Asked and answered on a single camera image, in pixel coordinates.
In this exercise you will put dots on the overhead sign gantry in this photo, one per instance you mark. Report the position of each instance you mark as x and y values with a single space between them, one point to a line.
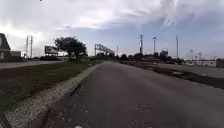
103 49

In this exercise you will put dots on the utility pole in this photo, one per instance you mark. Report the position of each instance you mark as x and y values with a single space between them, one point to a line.
177 46
27 46
141 45
31 46

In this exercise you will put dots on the grey asphalt path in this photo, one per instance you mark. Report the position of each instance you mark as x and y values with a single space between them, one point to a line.
126 96

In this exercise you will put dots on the row of trees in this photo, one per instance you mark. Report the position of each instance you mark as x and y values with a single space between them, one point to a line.
156 56

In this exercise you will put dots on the street lamp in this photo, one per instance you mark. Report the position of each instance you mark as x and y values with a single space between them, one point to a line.
154 46

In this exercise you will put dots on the broad dark tree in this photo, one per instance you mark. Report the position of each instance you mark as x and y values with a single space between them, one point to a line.
70 45

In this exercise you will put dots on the billboard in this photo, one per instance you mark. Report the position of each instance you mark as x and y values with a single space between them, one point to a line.
50 50

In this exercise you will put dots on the grass strip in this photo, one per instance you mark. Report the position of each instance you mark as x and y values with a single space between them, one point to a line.
186 76

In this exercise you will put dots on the grass verge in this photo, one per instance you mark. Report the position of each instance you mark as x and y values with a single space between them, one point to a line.
30 80

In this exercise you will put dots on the grey road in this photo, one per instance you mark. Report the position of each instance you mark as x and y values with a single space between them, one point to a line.
200 70

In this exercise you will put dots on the pale gravel strip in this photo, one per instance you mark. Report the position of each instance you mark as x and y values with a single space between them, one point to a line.
33 106

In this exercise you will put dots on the pale road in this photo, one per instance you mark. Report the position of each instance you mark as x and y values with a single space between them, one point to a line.
20 64

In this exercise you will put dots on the long low building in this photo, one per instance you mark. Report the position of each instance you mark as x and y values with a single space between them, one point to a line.
206 62

